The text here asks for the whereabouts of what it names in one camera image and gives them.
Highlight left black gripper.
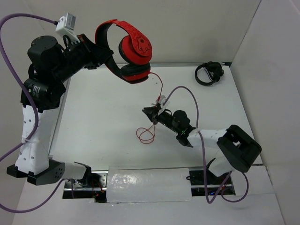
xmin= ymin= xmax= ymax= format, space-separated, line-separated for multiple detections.
xmin=52 ymin=33 xmax=113 ymax=83

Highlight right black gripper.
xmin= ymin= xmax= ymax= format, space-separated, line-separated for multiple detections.
xmin=142 ymin=105 xmax=180 ymax=134

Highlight red black headphones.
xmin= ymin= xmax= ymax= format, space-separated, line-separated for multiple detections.
xmin=95 ymin=19 xmax=153 ymax=84

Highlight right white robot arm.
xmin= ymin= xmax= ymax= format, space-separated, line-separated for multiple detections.
xmin=142 ymin=106 xmax=262 ymax=184

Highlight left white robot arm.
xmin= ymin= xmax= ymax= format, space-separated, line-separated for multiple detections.
xmin=7 ymin=34 xmax=113 ymax=187

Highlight black headphones in corner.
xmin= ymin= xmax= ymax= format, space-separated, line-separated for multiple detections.
xmin=195 ymin=61 xmax=224 ymax=86

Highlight white taped cover sheet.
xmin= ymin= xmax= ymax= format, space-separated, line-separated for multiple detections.
xmin=106 ymin=168 xmax=192 ymax=203

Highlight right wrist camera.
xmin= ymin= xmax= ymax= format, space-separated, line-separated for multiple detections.
xmin=153 ymin=95 xmax=170 ymax=115

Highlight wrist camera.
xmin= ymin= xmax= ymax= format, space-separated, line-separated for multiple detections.
xmin=153 ymin=95 xmax=170 ymax=115
xmin=55 ymin=13 xmax=76 ymax=36

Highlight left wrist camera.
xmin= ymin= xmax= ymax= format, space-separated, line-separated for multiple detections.
xmin=55 ymin=13 xmax=76 ymax=36

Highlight aluminium table frame rail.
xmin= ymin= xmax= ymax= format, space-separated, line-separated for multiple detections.
xmin=151 ymin=62 xmax=203 ymax=67

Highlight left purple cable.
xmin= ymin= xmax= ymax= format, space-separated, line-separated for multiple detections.
xmin=0 ymin=14 xmax=75 ymax=213

